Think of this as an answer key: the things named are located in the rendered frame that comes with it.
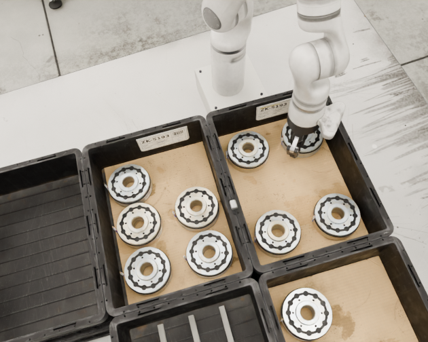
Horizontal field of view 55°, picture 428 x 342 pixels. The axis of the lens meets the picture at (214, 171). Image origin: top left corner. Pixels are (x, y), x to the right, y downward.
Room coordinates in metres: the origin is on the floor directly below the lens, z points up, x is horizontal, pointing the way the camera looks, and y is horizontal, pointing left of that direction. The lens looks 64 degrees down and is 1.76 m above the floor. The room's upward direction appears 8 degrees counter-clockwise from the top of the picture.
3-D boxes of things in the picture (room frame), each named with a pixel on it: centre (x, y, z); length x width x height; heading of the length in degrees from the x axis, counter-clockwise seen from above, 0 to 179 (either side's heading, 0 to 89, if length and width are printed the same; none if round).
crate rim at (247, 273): (0.33, 0.12, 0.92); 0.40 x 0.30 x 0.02; 8
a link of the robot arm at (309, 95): (0.47, -0.20, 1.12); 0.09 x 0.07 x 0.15; 100
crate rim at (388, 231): (0.38, -0.17, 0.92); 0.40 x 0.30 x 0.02; 8
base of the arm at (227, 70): (0.74, -0.08, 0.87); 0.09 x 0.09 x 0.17; 6
